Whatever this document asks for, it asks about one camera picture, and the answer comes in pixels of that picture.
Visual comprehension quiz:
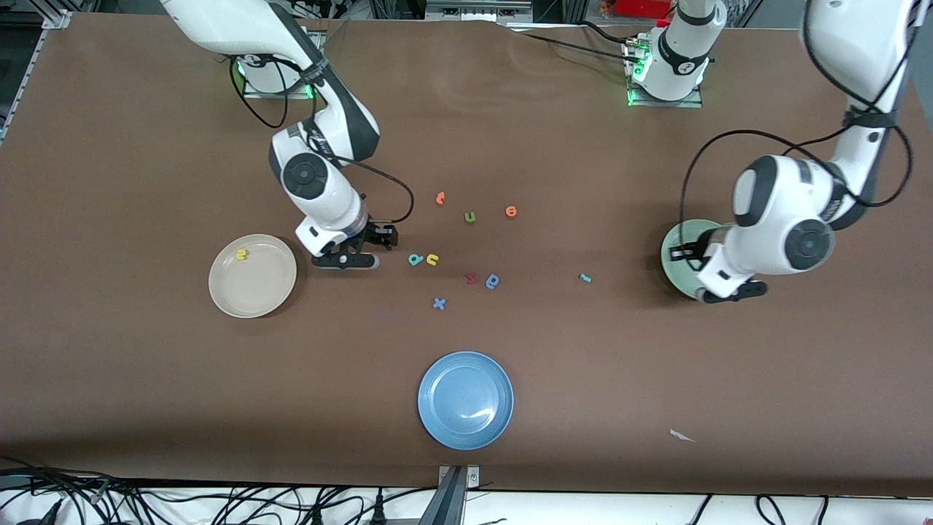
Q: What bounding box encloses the green round plate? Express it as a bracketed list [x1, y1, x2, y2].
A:
[660, 219, 726, 301]

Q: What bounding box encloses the beige round plate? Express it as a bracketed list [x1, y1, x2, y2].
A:
[208, 233, 298, 319]

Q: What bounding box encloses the blue round plate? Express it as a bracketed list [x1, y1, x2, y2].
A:
[417, 351, 515, 451]

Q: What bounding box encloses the red box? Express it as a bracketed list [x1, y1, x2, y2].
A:
[611, 0, 673, 20]

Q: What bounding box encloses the grey metal box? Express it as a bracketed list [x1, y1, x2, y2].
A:
[425, 0, 534, 24]

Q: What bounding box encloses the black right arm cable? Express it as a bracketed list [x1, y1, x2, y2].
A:
[235, 55, 415, 224]

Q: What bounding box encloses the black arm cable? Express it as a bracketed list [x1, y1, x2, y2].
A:
[679, 0, 916, 253]
[235, 55, 415, 224]

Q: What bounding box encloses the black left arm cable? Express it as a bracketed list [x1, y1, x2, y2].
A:
[679, 0, 916, 253]

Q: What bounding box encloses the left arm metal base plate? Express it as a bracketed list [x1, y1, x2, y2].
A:
[625, 36, 705, 109]

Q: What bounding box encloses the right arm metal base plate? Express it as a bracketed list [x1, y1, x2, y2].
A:
[237, 55, 323, 100]

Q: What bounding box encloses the black cable on table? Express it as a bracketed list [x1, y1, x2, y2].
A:
[507, 20, 646, 66]

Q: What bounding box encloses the black floor cable loop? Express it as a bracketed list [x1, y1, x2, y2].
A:
[755, 494, 791, 525]

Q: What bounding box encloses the metal table edge bracket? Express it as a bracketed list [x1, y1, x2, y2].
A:
[419, 464, 482, 525]

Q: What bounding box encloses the aluminium frame rail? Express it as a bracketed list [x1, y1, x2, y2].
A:
[0, 7, 74, 143]

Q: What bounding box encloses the black floor cable tangle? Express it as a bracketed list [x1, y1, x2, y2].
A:
[0, 456, 438, 525]

